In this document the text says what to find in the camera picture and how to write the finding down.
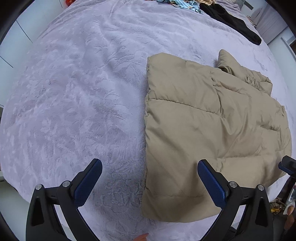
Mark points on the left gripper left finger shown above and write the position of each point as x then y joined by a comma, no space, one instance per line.
43,222

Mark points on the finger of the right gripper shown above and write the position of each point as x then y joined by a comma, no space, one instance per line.
288,165

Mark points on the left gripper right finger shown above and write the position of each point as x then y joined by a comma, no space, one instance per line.
245,212

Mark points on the beige puffer jacket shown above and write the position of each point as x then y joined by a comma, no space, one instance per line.
222,114

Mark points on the person right hand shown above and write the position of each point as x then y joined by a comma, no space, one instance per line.
290,219

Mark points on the person left hand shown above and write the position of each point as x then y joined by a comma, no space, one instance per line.
141,237

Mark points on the lavender plush bedspread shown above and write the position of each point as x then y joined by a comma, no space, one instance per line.
81,95

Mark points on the grey curtain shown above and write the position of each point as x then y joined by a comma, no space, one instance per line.
268,22

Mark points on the black folded garment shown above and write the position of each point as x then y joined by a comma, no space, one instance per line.
220,14

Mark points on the cream striped garment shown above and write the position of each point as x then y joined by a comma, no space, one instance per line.
207,2

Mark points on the blue monkey print garment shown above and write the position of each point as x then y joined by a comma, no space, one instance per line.
181,4

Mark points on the white wardrobe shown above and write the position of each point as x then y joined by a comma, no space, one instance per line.
20,38

